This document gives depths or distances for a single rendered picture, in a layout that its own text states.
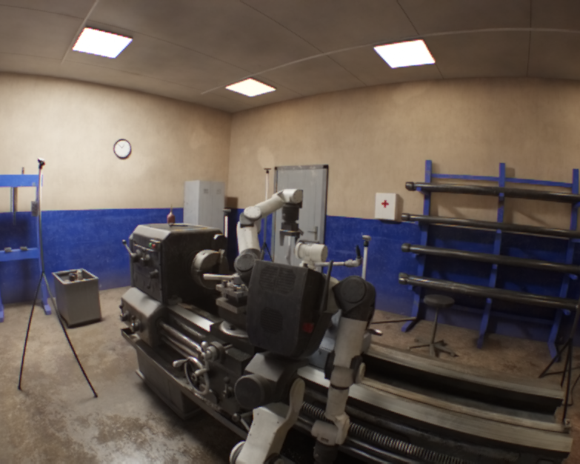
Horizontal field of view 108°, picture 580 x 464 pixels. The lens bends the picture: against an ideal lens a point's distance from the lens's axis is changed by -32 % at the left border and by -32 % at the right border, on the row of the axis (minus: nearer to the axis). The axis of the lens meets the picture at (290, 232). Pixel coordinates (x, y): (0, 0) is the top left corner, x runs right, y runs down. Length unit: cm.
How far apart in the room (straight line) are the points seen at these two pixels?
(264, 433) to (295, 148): 479
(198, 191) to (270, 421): 472
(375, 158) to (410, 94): 110
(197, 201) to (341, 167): 256
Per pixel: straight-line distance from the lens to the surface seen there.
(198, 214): 551
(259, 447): 122
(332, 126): 506
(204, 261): 197
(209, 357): 142
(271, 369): 104
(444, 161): 432
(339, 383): 107
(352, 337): 102
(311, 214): 506
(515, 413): 157
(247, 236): 130
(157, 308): 215
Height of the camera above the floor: 157
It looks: 6 degrees down
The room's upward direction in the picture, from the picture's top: 3 degrees clockwise
